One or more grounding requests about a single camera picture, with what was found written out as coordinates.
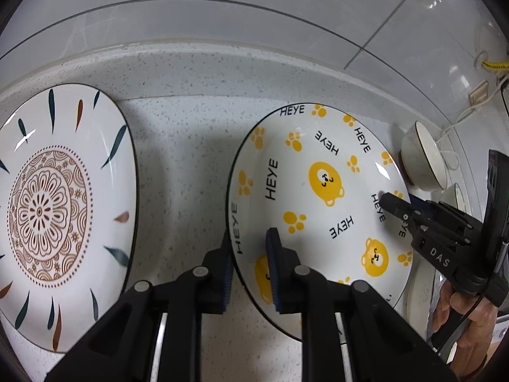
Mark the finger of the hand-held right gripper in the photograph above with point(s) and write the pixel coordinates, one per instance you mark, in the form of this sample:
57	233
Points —
441	213
399	209

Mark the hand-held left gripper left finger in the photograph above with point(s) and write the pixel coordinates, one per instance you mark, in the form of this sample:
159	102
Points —
226	282

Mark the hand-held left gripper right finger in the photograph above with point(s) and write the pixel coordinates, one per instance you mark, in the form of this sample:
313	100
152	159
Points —
274	264

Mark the white bowl with brown rim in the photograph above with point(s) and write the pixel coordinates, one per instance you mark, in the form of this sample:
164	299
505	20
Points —
421	155

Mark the yellow bear print plate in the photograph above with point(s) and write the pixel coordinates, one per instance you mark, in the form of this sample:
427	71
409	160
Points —
302	191

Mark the person's right hand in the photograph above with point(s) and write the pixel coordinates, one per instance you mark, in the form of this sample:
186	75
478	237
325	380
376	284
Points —
477	326

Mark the white bowl with dark rim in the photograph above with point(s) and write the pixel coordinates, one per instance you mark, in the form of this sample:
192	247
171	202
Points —
457	198

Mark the plain white bowl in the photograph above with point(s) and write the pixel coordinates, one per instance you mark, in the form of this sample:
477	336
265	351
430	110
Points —
421	290

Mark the floral pattern plate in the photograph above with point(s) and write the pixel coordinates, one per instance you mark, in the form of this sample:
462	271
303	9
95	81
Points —
51	215

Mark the beige wall socket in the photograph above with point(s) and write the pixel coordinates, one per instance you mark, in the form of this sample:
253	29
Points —
479	95

